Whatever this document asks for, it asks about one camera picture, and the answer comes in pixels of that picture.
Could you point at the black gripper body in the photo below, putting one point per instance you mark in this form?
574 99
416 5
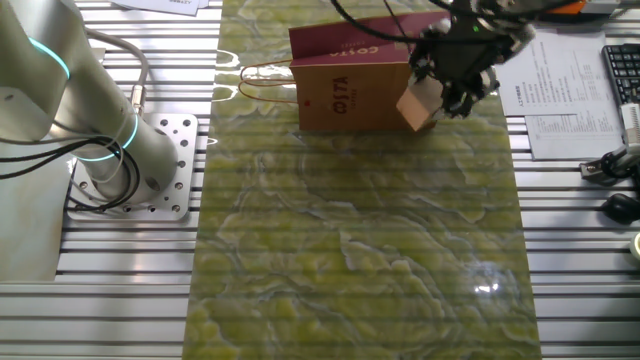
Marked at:
462 55

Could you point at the pale round tape roll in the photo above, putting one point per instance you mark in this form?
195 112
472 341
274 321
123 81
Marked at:
636 246

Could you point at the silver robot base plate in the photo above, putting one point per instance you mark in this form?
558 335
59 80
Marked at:
189 170

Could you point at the white printed paper sheet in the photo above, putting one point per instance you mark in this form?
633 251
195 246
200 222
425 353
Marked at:
560 75
570 140
160 5
203 3

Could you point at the green marble pattern mat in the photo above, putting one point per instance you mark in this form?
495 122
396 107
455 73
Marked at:
350 250

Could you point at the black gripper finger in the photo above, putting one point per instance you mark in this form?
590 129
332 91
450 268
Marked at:
465 97
419 57

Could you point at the orange and grey device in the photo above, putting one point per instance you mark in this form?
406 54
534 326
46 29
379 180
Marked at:
595 6

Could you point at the Costa brown red paper bag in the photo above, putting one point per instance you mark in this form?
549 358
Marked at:
360 100

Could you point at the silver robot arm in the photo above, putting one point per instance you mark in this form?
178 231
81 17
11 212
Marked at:
125 130

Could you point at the black keyboard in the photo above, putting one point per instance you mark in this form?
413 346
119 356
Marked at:
625 70

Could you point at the small wooden cube block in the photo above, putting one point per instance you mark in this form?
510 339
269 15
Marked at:
420 107

